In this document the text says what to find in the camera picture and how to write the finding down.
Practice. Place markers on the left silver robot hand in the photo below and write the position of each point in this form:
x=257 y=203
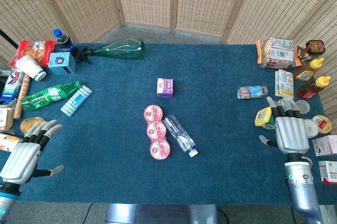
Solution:
x=19 y=159

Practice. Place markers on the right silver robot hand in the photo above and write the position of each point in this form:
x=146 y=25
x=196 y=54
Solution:
x=291 y=134

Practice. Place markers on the clear plastic water bottle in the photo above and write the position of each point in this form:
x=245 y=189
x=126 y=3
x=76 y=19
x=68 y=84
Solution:
x=179 y=133

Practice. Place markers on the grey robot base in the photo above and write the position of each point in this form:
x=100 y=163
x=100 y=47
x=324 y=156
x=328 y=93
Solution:
x=158 y=214

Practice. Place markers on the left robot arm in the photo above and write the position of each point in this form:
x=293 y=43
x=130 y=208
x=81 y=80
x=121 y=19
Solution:
x=6 y=204

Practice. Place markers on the dark red honey bottle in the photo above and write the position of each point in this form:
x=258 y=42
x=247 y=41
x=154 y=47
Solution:
x=312 y=90

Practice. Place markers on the amber honey bottle yellow cap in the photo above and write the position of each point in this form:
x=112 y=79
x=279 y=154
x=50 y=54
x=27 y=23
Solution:
x=306 y=71

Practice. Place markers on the green soda bottle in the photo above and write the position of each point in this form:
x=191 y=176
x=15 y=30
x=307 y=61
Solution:
x=47 y=96

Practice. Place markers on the cola bottle blue cap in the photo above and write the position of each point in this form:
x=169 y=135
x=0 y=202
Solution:
x=64 y=41

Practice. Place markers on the orange juice carton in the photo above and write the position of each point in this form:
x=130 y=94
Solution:
x=9 y=142

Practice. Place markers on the white blue jar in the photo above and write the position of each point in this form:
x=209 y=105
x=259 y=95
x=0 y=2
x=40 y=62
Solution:
x=312 y=128

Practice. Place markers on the silver foil lidded cup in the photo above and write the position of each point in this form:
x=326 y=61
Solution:
x=305 y=107

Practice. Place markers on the green box yellow lid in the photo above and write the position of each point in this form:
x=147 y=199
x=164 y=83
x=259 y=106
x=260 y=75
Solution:
x=264 y=117

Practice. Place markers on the round gold red tin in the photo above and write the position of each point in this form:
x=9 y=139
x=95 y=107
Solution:
x=323 y=123

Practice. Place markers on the pink white box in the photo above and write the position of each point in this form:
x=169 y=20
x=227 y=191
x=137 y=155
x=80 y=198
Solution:
x=325 y=145

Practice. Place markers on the yellow jelly cup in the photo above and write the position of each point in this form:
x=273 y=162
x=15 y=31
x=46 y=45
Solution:
x=27 y=124

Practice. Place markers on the yellow cardboard box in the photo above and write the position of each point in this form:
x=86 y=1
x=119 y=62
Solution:
x=5 y=118

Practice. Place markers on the yellow sachet packet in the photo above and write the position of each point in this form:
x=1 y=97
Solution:
x=284 y=84

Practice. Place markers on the red white box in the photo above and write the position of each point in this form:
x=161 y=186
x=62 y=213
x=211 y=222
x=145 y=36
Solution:
x=327 y=172

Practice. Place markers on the clear biscuit pack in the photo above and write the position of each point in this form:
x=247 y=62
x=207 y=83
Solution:
x=252 y=92

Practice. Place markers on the blue toothpaste box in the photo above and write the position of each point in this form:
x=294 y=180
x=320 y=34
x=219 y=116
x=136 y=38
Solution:
x=10 y=84

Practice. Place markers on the blue white gum pack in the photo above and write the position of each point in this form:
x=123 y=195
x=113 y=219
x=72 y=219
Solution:
x=76 y=100

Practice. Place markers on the orange edged snack bag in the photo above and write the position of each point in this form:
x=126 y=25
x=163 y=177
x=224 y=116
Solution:
x=279 y=53

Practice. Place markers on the white paper cup stack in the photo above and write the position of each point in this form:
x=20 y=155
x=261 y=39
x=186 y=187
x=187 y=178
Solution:
x=30 y=67

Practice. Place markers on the blue table mat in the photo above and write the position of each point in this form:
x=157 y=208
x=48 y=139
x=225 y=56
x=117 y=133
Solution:
x=118 y=176

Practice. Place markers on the light blue speaker box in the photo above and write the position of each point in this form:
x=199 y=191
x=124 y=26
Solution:
x=61 y=63

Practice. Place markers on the red snack bag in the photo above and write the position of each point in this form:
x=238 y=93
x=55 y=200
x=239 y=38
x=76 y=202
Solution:
x=34 y=49

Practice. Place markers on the black pole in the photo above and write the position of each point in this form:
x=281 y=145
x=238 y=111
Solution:
x=9 y=38

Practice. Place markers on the red lidded yogurt cup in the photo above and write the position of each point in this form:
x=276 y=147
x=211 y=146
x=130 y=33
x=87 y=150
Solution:
x=160 y=149
x=153 y=113
x=156 y=130

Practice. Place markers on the purple white small box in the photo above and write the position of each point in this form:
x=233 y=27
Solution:
x=165 y=87

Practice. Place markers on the green glass vase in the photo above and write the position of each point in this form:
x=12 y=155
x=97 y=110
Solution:
x=123 y=49

